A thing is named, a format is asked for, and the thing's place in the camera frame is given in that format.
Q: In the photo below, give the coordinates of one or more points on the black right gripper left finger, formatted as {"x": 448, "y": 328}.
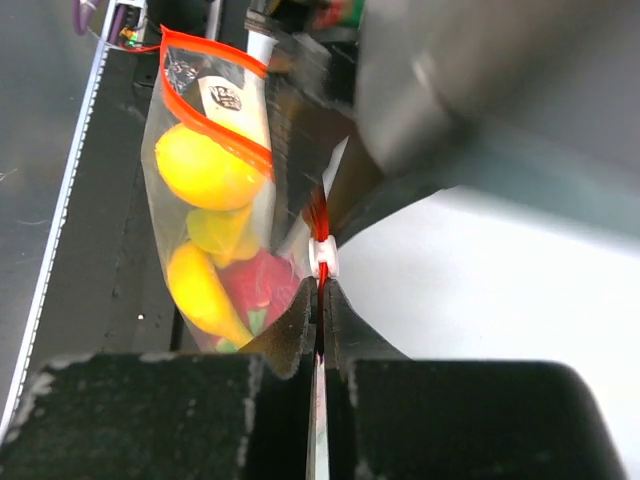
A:
{"x": 166, "y": 415}

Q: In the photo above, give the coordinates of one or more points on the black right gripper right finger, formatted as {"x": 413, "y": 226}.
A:
{"x": 391, "y": 417}

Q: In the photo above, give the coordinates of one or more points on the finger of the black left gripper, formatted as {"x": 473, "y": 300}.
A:
{"x": 366, "y": 190}

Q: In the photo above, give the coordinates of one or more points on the red dragon fruit toy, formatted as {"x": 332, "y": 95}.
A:
{"x": 260, "y": 288}

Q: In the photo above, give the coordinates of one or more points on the yellow banana toy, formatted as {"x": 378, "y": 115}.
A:
{"x": 199, "y": 294}

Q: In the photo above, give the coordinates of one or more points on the yellow lemon toy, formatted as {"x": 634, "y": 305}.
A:
{"x": 202, "y": 173}

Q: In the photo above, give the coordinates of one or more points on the clear zip bag orange zipper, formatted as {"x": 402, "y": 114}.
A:
{"x": 219, "y": 91}

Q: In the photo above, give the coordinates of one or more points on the black table edge rail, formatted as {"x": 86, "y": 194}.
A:
{"x": 309, "y": 50}

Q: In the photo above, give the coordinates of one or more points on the white slotted cable duct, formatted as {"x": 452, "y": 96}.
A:
{"x": 70, "y": 126}

